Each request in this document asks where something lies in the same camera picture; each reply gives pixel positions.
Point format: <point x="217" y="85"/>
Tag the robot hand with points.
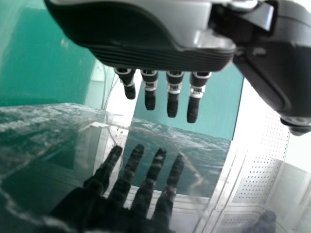
<point x="150" y="31"/>

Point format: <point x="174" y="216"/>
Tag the white socket strip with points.
<point x="99" y="70"/>

